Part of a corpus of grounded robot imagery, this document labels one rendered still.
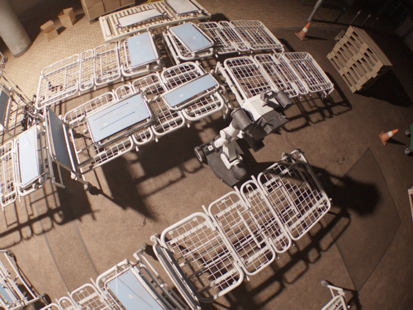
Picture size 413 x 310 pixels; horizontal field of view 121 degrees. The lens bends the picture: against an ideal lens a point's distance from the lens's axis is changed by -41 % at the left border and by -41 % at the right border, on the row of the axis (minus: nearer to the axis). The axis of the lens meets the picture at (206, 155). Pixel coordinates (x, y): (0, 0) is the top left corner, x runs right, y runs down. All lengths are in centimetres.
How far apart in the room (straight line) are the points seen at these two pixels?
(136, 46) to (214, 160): 199
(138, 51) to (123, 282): 282
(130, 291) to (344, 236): 317
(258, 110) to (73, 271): 282
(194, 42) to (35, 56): 379
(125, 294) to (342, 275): 317
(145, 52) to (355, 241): 450
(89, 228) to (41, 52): 410
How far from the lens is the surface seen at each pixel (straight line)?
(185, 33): 326
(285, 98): 157
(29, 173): 264
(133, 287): 201
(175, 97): 235
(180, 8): 381
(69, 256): 291
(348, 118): 454
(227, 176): 239
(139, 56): 286
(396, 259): 538
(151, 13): 366
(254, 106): 139
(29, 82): 469
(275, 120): 140
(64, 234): 290
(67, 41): 505
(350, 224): 372
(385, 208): 480
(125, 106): 231
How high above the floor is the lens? 243
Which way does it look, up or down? 69 degrees down
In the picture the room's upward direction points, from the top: 22 degrees clockwise
